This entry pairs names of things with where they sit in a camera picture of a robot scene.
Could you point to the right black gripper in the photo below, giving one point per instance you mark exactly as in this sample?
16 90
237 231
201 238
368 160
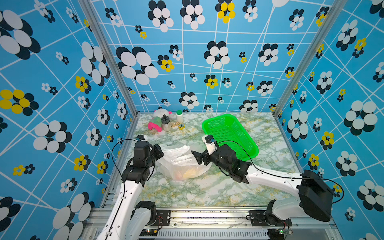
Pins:
199 157

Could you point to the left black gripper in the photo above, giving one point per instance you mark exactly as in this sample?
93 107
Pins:
156 148

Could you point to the translucent white plastic bag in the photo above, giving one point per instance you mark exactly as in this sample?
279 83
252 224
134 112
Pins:
178 159

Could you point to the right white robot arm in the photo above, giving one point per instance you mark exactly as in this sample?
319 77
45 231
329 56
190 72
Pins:
310 195

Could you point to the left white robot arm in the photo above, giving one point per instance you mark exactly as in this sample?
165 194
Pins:
128 218

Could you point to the yellow fruit in bag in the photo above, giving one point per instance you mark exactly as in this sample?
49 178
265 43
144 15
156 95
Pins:
191 173

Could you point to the glass jar black lid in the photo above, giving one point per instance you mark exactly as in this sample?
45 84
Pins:
166 123

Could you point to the pink green plush toy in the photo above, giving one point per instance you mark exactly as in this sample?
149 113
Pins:
155 123

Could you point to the green plastic basket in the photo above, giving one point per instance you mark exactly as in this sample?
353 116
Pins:
226 129

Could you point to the white plush toy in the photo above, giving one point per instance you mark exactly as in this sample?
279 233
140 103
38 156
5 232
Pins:
161 112

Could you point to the white bottle green cap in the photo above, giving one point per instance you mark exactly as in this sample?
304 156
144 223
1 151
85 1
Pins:
180 117

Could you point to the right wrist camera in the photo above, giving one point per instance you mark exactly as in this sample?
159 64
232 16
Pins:
211 143

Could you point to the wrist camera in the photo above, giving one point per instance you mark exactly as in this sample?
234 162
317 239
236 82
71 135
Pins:
211 143
140 138

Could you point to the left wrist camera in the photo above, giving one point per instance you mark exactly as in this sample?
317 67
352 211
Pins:
140 138

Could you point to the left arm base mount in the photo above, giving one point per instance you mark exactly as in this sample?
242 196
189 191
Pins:
161 219

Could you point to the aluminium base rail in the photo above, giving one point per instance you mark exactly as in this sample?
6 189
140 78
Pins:
233 223

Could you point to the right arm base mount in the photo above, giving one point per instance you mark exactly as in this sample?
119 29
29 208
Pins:
259 218

